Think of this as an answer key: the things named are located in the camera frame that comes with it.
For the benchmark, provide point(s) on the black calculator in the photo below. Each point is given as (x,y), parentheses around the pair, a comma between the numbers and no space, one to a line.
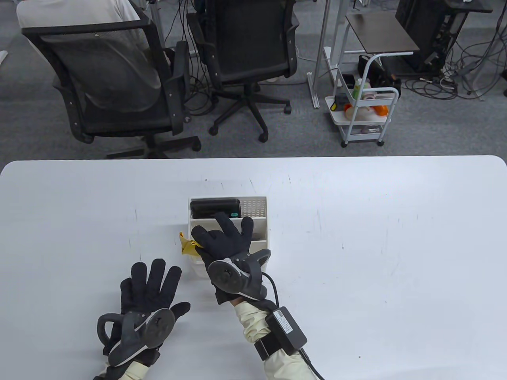
(216,208)

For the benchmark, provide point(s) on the yellow cleaning cloth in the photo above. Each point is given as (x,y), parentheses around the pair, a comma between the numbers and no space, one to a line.
(186,245)

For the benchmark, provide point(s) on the green plastic bottle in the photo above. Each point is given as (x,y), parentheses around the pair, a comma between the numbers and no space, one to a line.
(357,89)

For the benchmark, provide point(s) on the black computer tower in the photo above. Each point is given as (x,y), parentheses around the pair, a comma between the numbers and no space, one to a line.
(416,23)

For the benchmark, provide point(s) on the black mesh office chair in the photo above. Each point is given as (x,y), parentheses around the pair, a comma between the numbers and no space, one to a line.
(99,35)

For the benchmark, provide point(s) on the black padded office chair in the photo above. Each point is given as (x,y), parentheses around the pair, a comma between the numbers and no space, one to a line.
(245,39)

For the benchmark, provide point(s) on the orange plastic object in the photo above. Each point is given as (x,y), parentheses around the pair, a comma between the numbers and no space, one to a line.
(380,110)

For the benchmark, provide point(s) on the person's right hand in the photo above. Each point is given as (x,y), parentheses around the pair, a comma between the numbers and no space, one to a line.
(225,241)

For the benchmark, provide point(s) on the white rolling cart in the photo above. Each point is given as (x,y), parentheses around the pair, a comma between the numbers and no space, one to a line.
(337,117)

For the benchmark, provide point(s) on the white plastic organizer basket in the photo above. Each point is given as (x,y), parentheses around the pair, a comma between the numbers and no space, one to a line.
(259,225)

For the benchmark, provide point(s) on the person's left hand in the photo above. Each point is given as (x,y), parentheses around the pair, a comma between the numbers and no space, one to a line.
(150,289)

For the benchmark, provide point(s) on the black bag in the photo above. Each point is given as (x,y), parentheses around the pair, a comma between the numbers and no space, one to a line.
(386,79)

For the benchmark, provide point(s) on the brown top side table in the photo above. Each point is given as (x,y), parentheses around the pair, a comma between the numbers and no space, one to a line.
(380,31)

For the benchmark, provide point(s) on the white metal desk leg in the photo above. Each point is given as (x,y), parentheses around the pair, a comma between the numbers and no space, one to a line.
(313,91)

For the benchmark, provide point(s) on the black labelled sensor box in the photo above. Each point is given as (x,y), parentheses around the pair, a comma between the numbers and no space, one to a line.
(287,328)

